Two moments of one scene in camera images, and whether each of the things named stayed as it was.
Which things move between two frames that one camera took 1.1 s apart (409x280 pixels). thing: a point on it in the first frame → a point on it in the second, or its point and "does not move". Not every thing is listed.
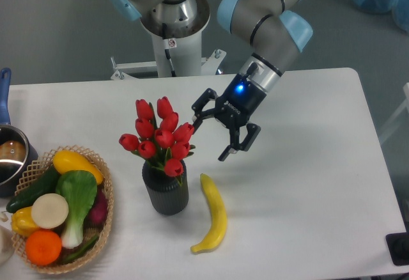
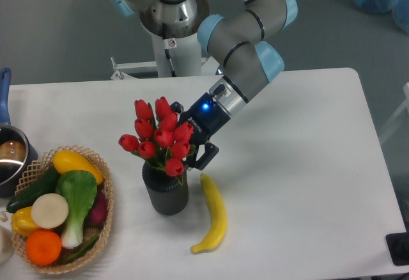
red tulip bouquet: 158,140 does not move
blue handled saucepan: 16,151 does not move
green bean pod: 80,251 does not move
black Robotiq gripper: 239,100 → 207,119
